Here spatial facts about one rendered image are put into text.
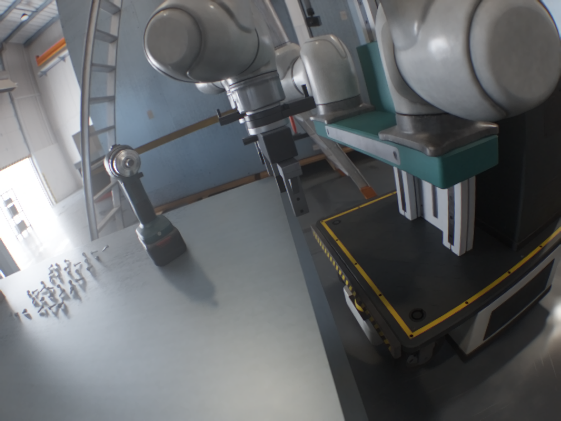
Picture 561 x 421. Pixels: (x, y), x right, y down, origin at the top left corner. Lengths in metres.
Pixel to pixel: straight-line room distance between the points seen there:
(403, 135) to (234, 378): 0.45
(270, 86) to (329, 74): 0.42
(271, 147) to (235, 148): 2.09
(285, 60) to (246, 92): 0.55
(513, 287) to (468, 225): 0.22
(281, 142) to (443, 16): 0.32
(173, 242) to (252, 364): 0.31
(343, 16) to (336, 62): 1.77
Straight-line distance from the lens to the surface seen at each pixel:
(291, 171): 0.44
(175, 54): 0.31
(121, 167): 0.45
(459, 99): 0.28
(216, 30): 0.31
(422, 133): 0.50
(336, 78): 0.88
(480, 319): 0.82
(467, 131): 0.52
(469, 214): 0.83
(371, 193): 1.94
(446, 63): 0.26
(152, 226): 0.56
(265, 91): 0.48
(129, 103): 2.77
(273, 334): 0.32
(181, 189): 2.76
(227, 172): 2.62
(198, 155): 2.62
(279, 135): 0.46
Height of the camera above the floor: 0.88
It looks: 25 degrees down
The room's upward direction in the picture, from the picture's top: 19 degrees counter-clockwise
